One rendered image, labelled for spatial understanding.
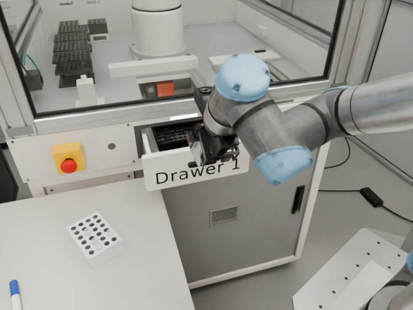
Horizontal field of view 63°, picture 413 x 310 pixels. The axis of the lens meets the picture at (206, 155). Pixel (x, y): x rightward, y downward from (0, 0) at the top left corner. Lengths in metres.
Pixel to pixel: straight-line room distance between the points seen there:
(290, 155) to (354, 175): 1.98
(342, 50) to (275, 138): 0.69
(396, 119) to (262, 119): 0.17
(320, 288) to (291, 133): 0.43
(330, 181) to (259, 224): 1.00
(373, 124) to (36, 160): 0.83
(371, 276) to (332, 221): 1.20
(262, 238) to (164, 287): 0.80
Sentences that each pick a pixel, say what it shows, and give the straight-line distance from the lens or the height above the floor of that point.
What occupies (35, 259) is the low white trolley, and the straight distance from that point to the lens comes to 0.92.
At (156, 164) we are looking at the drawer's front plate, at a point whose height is 0.90.
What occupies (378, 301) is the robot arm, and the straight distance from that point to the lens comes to 0.51.
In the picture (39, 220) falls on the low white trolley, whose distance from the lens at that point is 1.01.
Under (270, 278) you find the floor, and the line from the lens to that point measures 1.74.
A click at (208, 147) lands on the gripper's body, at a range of 0.66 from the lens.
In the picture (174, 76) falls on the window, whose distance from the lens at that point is 0.95.
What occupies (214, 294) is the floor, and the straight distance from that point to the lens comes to 1.67.
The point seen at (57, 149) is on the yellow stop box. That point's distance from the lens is 0.97.
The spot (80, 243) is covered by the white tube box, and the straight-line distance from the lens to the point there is 0.86.
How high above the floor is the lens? 1.42
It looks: 36 degrees down
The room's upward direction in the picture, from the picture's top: straight up
